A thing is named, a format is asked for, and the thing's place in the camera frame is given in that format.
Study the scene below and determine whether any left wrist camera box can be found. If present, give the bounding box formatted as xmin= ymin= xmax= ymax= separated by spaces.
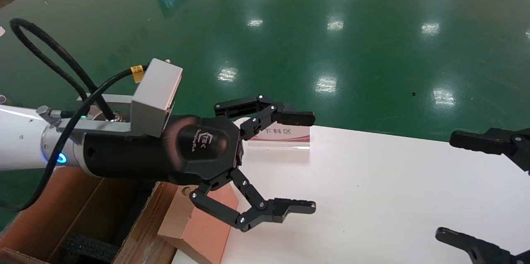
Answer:
xmin=131 ymin=58 xmax=183 ymax=137

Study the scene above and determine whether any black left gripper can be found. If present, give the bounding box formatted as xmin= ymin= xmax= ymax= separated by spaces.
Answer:
xmin=82 ymin=115 xmax=243 ymax=186

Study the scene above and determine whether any acrylic table sign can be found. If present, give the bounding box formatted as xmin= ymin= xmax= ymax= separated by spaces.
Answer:
xmin=247 ymin=120 xmax=311 ymax=150

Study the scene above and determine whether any small cardboard box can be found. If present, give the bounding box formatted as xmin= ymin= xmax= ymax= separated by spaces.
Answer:
xmin=157 ymin=183 xmax=239 ymax=264

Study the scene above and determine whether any black foam block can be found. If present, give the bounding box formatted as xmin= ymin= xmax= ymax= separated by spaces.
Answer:
xmin=62 ymin=234 xmax=120 ymax=264

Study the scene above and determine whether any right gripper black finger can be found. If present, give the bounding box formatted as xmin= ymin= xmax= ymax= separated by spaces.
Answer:
xmin=435 ymin=227 xmax=530 ymax=264
xmin=450 ymin=127 xmax=530 ymax=172

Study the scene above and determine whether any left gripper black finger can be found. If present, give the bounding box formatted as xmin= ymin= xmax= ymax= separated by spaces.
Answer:
xmin=214 ymin=95 xmax=316 ymax=140
xmin=189 ymin=168 xmax=317 ymax=232

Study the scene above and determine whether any large cardboard box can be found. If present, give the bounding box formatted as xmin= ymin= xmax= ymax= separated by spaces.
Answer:
xmin=0 ymin=167 xmax=183 ymax=264

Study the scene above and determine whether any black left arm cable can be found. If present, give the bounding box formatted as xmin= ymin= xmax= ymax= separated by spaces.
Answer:
xmin=0 ymin=18 xmax=146 ymax=213

